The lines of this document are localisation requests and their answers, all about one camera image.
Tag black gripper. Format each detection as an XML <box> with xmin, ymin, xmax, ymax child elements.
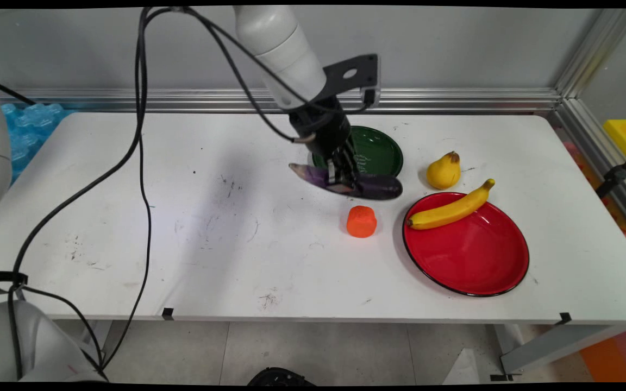
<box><xmin>289</xmin><ymin>98</ymin><xmax>364</xmax><ymax>191</ymax></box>

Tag purple eggplant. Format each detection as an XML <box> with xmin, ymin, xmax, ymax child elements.
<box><xmin>289</xmin><ymin>163</ymin><xmax>404</xmax><ymax>200</ymax></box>

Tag green plate with black rim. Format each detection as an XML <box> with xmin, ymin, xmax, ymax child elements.
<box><xmin>311</xmin><ymin>125</ymin><xmax>404</xmax><ymax>178</ymax></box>

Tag orange toy carrot chunk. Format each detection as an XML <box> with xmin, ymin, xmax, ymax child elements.
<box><xmin>346</xmin><ymin>205</ymin><xmax>378</xmax><ymax>238</ymax></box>

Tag yellow pear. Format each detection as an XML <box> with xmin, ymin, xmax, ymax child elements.
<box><xmin>427</xmin><ymin>151</ymin><xmax>462</xmax><ymax>190</ymax></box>

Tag yellow banana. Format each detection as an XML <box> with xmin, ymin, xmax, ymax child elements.
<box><xmin>406</xmin><ymin>179</ymin><xmax>496</xmax><ymax>230</ymax></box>

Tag red plate with black rim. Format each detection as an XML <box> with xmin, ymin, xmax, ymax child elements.
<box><xmin>402</xmin><ymin>191</ymin><xmax>530</xmax><ymax>298</ymax></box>

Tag black round object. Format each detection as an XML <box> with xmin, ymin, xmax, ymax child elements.
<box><xmin>247</xmin><ymin>367</ymin><xmax>317</xmax><ymax>387</ymax></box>

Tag grey table leg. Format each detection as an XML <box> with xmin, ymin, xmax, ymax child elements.
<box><xmin>490</xmin><ymin>324</ymin><xmax>621</xmax><ymax>382</ymax></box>

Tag blue bubble wrap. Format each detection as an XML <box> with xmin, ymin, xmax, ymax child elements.
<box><xmin>1</xmin><ymin>103</ymin><xmax>76</xmax><ymax>186</ymax></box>

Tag orange box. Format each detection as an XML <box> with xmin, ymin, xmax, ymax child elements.
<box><xmin>579</xmin><ymin>325</ymin><xmax>626</xmax><ymax>382</ymax></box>

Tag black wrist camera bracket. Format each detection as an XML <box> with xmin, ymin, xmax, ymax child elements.
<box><xmin>321</xmin><ymin>54</ymin><xmax>381</xmax><ymax>105</ymax></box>

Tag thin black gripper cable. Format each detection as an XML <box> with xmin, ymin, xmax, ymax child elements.
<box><xmin>183</xmin><ymin>7</ymin><xmax>316</xmax><ymax>144</ymax></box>

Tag horizontal aluminium frame rail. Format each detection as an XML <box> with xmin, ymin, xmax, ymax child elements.
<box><xmin>0</xmin><ymin>88</ymin><xmax>562</xmax><ymax>114</ymax></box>

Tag thick black cable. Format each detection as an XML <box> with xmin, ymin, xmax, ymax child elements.
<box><xmin>8</xmin><ymin>7</ymin><xmax>189</xmax><ymax>381</ymax></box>
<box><xmin>98</xmin><ymin>136</ymin><xmax>153</xmax><ymax>373</ymax></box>

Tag sloping aluminium frame rail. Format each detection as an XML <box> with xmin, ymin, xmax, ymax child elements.
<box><xmin>551</xmin><ymin>98</ymin><xmax>626</xmax><ymax>239</ymax></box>

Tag upright aluminium frame post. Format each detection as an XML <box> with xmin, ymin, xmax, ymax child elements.
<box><xmin>555</xmin><ymin>8</ymin><xmax>626</xmax><ymax>99</ymax></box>

